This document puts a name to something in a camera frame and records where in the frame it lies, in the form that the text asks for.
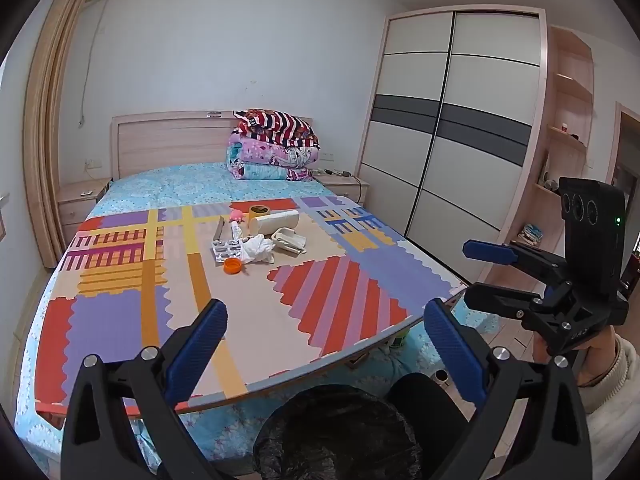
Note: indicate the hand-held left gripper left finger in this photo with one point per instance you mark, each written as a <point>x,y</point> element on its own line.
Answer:
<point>200,345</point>

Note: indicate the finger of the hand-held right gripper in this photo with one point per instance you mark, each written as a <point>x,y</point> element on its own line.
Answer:
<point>490,251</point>
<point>500,300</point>

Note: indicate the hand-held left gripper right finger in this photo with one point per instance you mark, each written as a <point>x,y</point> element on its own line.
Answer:
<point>452,350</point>

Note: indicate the silver pill blister pack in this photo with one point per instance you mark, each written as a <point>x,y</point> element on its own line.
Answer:
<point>225,250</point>

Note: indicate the white tissue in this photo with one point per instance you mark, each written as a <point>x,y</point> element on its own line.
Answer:
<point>257,250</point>

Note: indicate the white plastic case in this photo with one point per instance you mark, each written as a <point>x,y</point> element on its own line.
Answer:
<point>287,240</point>

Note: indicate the black trash bag bin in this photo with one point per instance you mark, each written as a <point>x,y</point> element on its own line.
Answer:
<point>340,435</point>

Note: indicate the white plastic bottle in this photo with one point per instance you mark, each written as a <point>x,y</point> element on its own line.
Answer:
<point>275,222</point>

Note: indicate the person's right forearm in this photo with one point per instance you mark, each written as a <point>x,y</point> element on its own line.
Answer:
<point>615,410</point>

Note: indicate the person's right hand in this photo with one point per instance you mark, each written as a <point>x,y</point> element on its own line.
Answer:
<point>595,360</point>

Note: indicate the green can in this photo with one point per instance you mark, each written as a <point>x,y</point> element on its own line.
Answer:
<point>398,341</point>

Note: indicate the orange bottle cap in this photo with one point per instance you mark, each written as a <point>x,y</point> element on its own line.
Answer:
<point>232,266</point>

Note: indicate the grey flat strip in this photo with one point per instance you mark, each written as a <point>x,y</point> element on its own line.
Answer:
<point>219,230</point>

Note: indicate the clear plastic wrapper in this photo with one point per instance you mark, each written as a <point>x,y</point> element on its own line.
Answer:
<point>235,231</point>

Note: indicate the small pink toy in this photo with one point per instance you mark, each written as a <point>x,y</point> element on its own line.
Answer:
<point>237,217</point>

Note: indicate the white sliding door wardrobe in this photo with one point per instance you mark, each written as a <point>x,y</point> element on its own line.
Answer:
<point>480,110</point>

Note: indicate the brown tape roll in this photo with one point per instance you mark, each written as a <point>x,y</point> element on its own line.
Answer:
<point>260,215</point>

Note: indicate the light wooden nightstand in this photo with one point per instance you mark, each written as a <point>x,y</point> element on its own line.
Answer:
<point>345,190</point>
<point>75,207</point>

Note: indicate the blue floral bedsheet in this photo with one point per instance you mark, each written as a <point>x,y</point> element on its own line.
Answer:
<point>165,185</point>

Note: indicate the wooden corner shelf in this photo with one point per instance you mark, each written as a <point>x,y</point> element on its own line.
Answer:
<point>570,95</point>

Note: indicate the white power strip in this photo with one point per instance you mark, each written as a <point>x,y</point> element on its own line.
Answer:
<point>334,173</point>

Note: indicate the blue and pink folded quilt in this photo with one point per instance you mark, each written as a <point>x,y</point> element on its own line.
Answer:
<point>260,172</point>

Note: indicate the wooden bed headboard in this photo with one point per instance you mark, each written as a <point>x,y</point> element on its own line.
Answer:
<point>165,145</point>

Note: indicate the pink floral folded quilt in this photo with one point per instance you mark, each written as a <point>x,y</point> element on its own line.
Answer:
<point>265,152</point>

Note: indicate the striped folded quilt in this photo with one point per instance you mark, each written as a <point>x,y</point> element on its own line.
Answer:
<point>280,127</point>

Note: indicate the white wall socket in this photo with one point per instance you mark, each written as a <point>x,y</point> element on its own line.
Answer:
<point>93,164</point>

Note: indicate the light wooden door frame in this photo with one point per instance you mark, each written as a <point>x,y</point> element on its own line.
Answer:
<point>45,135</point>

